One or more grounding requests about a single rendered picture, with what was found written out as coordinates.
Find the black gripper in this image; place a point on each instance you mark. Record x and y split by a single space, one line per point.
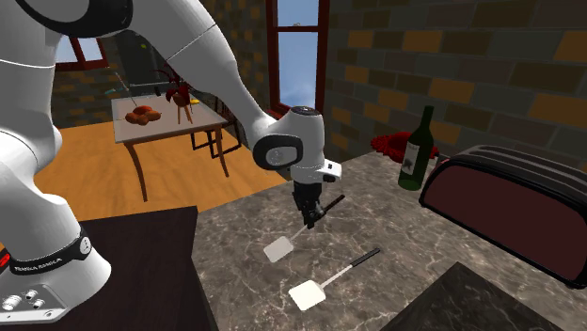
306 195

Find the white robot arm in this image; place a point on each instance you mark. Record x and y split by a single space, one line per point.
215 69

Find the green wine bottle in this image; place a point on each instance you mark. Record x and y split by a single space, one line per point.
415 160

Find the tall red-framed window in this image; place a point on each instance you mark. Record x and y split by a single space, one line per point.
298 69

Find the white dining table wooden legs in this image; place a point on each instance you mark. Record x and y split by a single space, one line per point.
160 129

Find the dark robot stand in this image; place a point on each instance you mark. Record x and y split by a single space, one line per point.
151 275

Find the dark red toaster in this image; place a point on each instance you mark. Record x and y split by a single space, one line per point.
504 211

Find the small red-framed window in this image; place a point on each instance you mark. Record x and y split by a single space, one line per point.
87 51

